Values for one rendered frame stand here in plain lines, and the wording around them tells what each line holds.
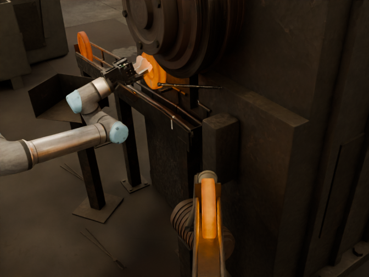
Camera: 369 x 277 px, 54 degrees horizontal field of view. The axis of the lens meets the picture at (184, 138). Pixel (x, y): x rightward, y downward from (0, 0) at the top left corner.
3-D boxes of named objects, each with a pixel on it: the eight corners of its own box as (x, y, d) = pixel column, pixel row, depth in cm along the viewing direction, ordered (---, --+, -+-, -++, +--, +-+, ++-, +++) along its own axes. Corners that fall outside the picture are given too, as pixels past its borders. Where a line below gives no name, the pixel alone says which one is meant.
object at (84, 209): (86, 188, 212) (57, 72, 173) (125, 199, 203) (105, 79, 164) (63, 211, 197) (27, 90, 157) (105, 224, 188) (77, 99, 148)
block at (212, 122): (225, 166, 133) (227, 109, 120) (239, 178, 127) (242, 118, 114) (201, 177, 129) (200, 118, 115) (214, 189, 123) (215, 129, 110)
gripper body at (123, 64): (133, 61, 134) (105, 76, 130) (141, 81, 139) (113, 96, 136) (124, 55, 139) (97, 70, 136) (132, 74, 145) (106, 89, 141)
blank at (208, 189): (213, 231, 103) (202, 231, 103) (212, 175, 103) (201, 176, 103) (217, 245, 87) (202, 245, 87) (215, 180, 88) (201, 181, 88)
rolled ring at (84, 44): (84, 38, 204) (90, 37, 205) (74, 27, 216) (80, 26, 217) (89, 68, 215) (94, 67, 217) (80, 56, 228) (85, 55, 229)
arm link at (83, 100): (72, 110, 138) (61, 92, 132) (97, 96, 141) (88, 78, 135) (79, 119, 132) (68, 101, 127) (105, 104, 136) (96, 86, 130)
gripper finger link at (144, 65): (154, 53, 138) (134, 65, 135) (159, 66, 142) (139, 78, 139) (150, 51, 140) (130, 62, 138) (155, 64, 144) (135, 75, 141)
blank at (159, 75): (145, 46, 148) (138, 48, 146) (164, 51, 136) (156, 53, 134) (149, 83, 155) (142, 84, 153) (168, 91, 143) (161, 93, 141)
